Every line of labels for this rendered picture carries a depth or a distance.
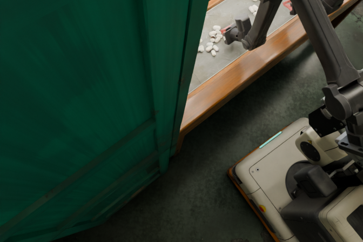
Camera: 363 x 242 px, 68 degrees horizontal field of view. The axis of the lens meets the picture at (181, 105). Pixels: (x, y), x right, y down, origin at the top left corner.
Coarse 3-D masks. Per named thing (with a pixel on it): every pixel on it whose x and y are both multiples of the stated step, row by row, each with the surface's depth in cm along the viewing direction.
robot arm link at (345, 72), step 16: (304, 0) 67; (304, 16) 69; (320, 16) 67; (320, 32) 68; (320, 48) 69; (336, 48) 68; (336, 64) 68; (336, 80) 69; (352, 80) 68; (336, 96) 69; (336, 112) 71
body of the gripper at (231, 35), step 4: (232, 28) 124; (236, 28) 123; (224, 32) 123; (228, 32) 124; (232, 32) 123; (236, 32) 121; (224, 36) 124; (228, 36) 125; (232, 36) 123; (236, 36) 121; (228, 40) 125; (232, 40) 127; (236, 40) 123; (228, 44) 126
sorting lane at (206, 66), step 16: (240, 0) 143; (208, 16) 138; (224, 16) 139; (288, 16) 141; (208, 32) 135; (272, 32) 137; (224, 48) 132; (240, 48) 133; (208, 64) 128; (224, 64) 129; (192, 80) 125
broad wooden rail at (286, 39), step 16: (352, 0) 149; (336, 16) 159; (288, 32) 135; (304, 32) 135; (256, 48) 131; (272, 48) 131; (288, 48) 132; (240, 64) 127; (256, 64) 127; (272, 64) 140; (208, 80) 125; (224, 80) 123; (240, 80) 124; (192, 96) 120; (208, 96) 120; (224, 96) 121; (192, 112) 117; (208, 112) 124; (192, 128) 130
